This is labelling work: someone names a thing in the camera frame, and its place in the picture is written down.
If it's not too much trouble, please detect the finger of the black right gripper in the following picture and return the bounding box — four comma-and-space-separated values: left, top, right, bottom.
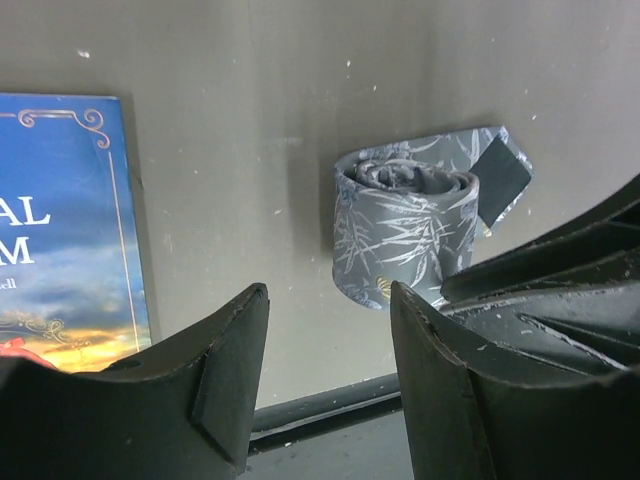
441, 178, 639, 373

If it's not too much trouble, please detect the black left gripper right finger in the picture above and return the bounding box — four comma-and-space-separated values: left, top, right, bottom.
390, 282, 639, 479

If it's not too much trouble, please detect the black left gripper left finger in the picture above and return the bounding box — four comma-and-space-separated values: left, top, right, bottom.
1, 283, 270, 479

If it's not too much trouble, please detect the grey blue patterned tie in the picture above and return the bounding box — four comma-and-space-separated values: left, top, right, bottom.
332, 126, 533, 310

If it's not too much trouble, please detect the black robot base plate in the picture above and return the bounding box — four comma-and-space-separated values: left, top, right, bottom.
240, 373, 413, 480

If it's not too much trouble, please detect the blue Animal Farm book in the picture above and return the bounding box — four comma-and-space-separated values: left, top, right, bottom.
1, 93, 151, 372

